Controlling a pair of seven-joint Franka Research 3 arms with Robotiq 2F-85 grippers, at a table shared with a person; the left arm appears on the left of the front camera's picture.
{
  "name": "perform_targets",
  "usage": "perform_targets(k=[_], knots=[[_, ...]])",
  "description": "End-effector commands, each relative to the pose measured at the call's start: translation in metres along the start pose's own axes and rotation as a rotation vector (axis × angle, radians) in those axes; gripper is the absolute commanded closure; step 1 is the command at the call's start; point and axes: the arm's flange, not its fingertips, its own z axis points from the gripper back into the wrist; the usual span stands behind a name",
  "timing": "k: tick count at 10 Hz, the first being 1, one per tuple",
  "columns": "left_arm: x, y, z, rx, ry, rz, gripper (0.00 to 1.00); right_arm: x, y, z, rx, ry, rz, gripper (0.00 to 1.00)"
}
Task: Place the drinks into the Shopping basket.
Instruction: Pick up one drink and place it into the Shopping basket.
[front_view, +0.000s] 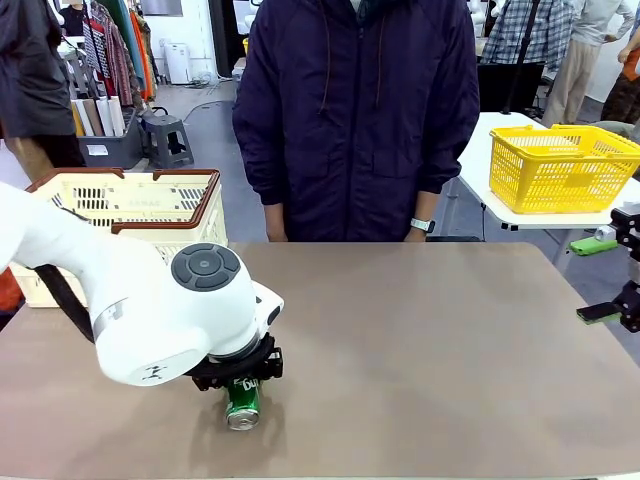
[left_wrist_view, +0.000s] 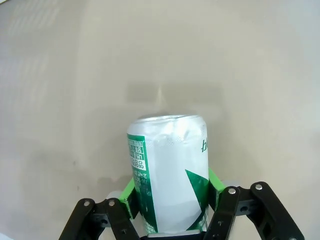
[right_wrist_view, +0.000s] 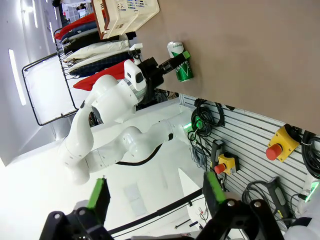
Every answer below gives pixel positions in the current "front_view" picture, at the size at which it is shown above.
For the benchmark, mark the black stand pole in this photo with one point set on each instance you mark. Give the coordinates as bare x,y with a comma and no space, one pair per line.
520,55

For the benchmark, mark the teal hanging garment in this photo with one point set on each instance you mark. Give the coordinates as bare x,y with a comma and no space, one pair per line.
125,30

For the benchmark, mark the person's left forearm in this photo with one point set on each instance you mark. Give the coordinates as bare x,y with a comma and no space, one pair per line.
427,205

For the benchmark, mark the yellow paper roll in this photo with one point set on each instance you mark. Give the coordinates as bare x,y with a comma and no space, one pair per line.
78,122

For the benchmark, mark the white paper roll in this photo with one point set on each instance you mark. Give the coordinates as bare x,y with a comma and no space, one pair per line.
105,117
117,115

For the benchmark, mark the grey background table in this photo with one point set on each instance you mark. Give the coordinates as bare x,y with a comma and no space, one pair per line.
238,75

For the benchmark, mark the person in dark clothes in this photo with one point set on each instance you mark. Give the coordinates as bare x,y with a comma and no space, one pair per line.
30,75

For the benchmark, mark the orange hanging garment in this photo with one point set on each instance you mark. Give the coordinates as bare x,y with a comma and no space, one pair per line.
142,60

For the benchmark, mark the person in camouflage trousers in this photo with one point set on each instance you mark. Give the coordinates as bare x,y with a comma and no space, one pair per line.
622,95

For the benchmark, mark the white table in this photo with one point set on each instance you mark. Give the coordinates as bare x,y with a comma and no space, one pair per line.
475,150

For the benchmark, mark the person's left hand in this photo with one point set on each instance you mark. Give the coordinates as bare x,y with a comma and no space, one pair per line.
417,236

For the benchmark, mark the person's right forearm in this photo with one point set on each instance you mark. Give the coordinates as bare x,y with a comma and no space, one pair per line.
275,212

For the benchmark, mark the brown paper roll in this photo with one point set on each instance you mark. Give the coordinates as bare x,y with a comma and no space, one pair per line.
92,117

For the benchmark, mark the person in black top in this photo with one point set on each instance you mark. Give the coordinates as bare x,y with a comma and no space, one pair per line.
74,20

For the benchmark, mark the large yellow plastic basket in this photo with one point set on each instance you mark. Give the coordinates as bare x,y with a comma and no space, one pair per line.
550,170

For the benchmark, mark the grey plastic stool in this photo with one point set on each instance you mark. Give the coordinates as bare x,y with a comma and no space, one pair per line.
167,140

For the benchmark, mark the person's right hand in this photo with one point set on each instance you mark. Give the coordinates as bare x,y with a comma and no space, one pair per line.
277,232

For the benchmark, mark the white wrist watch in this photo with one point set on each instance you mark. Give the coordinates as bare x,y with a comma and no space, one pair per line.
422,225

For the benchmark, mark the grey green fabric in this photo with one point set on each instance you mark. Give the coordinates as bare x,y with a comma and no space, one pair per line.
620,129

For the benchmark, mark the person in navy jacket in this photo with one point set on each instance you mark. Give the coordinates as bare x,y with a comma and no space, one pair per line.
360,125

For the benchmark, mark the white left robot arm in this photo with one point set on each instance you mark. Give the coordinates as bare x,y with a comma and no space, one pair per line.
150,310

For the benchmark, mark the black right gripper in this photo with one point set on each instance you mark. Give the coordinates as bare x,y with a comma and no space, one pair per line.
632,225

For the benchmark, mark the orange red object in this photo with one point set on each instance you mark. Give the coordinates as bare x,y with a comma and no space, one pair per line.
9,290

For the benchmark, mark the black panel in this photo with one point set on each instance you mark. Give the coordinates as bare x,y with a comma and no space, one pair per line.
495,87

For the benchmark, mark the white floor appliance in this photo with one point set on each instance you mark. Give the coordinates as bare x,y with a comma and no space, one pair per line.
177,62

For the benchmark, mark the dark green drink can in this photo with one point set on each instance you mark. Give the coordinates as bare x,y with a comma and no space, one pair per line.
243,407

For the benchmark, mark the person in beige trousers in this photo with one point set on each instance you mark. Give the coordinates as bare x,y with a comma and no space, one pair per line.
575,75

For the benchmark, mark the striped patterned hanging garment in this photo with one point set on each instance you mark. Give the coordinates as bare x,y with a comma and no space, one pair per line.
107,55

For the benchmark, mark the person in plaid shirt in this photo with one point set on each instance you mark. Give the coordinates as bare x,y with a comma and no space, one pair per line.
530,35

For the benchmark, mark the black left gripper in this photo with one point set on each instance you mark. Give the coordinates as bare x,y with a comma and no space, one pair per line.
240,365

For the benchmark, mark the grey storage bin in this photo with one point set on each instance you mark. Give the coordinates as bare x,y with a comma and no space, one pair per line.
112,150

